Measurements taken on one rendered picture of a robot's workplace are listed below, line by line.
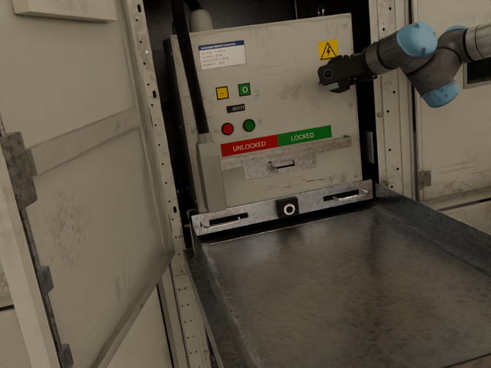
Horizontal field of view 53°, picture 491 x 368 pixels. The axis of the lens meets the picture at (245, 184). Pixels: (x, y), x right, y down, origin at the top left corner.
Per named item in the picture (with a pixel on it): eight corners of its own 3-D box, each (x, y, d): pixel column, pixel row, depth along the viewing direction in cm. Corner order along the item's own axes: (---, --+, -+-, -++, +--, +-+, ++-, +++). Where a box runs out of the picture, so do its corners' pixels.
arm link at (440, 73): (471, 74, 111) (445, 36, 108) (455, 104, 105) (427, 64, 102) (441, 87, 117) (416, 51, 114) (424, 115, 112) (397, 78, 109)
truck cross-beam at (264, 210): (373, 198, 145) (372, 179, 143) (194, 236, 133) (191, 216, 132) (364, 194, 149) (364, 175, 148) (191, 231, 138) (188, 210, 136)
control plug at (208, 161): (227, 210, 123) (218, 142, 119) (208, 214, 122) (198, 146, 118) (221, 202, 131) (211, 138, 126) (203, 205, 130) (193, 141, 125)
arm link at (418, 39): (429, 65, 101) (405, 32, 99) (391, 79, 111) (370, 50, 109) (447, 42, 104) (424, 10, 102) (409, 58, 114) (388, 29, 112)
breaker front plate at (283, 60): (363, 185, 143) (351, 14, 130) (202, 218, 133) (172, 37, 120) (361, 184, 144) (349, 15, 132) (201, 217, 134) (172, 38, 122)
